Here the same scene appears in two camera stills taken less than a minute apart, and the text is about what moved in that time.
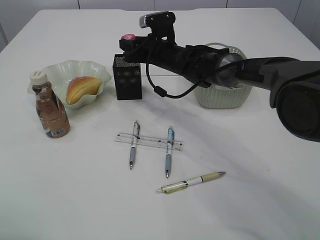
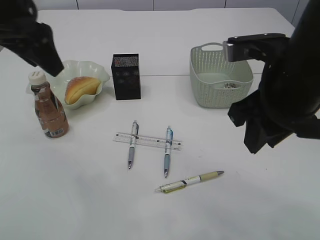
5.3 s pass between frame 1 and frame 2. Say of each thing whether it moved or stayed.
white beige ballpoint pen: stayed
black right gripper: moved
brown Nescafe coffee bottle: stayed
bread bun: stayed
